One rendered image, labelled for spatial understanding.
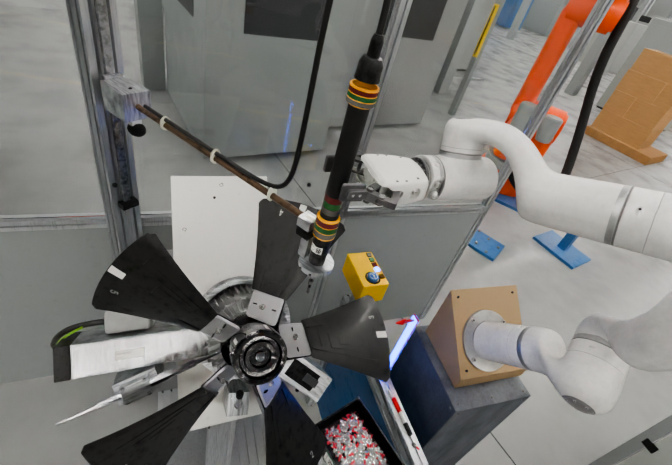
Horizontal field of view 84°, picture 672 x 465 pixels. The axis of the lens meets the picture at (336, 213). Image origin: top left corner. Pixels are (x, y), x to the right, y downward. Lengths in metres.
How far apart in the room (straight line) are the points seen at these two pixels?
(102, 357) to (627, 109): 8.42
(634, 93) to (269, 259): 8.09
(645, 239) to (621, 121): 8.01
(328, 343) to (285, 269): 0.22
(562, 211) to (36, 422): 2.18
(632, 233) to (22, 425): 2.27
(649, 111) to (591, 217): 7.90
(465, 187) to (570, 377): 0.52
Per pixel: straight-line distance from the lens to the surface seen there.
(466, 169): 0.71
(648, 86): 8.55
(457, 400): 1.34
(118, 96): 1.03
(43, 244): 1.66
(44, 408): 2.31
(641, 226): 0.64
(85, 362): 1.04
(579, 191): 0.65
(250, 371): 0.88
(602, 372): 1.05
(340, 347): 0.97
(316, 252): 0.70
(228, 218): 1.09
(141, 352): 1.02
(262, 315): 0.91
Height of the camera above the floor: 1.97
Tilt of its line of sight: 36 degrees down
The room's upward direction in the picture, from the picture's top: 16 degrees clockwise
